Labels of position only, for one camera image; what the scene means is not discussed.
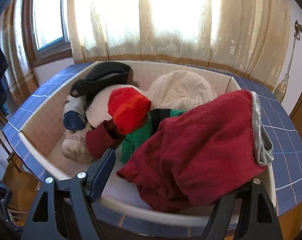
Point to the blue plaid tablecloth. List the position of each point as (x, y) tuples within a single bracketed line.
[(286, 135)]

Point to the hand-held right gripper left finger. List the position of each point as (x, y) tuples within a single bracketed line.
[(103, 175)]

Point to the white sock with blue toe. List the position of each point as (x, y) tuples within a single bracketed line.
[(73, 120)]

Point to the wide cream curtain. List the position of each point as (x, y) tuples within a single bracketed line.
[(178, 30)]

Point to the green garment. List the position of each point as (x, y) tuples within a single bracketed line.
[(137, 140)]

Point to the teal garment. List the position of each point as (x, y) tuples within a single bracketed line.
[(4, 108)]

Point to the wooden door frame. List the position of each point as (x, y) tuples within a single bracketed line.
[(301, 115)]

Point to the window with wooden frame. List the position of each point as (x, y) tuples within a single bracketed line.
[(50, 12)]

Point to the bright red knit sock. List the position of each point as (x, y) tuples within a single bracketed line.
[(128, 110)]

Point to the beige sock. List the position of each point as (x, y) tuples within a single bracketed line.
[(74, 150)]

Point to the red underwear with grey waistband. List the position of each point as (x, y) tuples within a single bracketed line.
[(196, 150)]

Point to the narrow cream curtain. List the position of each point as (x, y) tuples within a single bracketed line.
[(15, 55)]

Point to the wooden coat rack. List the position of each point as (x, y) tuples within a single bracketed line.
[(13, 158)]

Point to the black garment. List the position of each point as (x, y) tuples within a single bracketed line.
[(103, 73)]

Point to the dark red cloth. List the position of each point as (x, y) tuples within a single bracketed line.
[(98, 140)]

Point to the white box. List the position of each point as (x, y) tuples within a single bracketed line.
[(48, 122)]

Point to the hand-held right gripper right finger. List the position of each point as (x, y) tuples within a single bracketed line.
[(226, 210)]

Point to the white mesh garment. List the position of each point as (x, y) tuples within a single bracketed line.
[(181, 90)]

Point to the brass curtain tieback with tassel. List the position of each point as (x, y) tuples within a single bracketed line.
[(282, 85)]

